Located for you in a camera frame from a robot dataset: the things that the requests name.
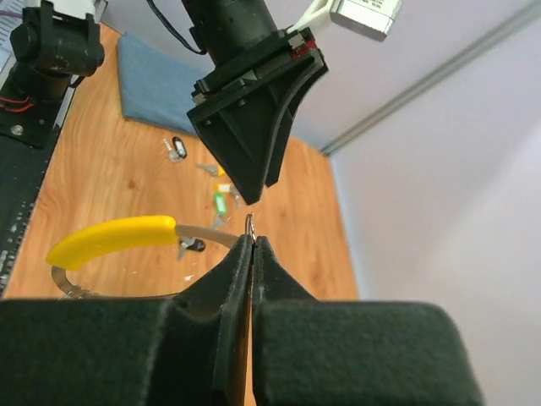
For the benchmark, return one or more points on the large keyring with yellow handle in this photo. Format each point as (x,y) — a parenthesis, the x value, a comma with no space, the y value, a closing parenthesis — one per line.
(88,244)

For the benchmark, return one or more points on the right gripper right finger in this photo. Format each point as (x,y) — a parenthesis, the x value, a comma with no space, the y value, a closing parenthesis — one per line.
(308,351)

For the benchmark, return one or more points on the black white tag key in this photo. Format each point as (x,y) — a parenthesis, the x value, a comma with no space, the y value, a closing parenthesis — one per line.
(176,149)

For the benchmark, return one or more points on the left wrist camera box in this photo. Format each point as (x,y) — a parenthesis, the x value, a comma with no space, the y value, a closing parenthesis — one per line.
(369,18)

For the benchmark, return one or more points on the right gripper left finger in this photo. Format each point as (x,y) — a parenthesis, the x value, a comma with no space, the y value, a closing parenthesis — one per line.
(189,349)

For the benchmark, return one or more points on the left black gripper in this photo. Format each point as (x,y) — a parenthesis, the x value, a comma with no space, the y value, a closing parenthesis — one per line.
(253,46)

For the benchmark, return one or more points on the folded blue cloth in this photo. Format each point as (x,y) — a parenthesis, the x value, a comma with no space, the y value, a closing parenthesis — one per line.
(155,88)

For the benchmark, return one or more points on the key with yellow tag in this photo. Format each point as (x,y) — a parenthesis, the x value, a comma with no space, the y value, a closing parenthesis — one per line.
(212,169)

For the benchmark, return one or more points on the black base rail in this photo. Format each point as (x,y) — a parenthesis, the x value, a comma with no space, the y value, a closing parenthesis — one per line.
(23,170)

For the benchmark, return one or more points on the key with green tag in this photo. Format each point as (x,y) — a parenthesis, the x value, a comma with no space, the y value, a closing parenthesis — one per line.
(221,212)

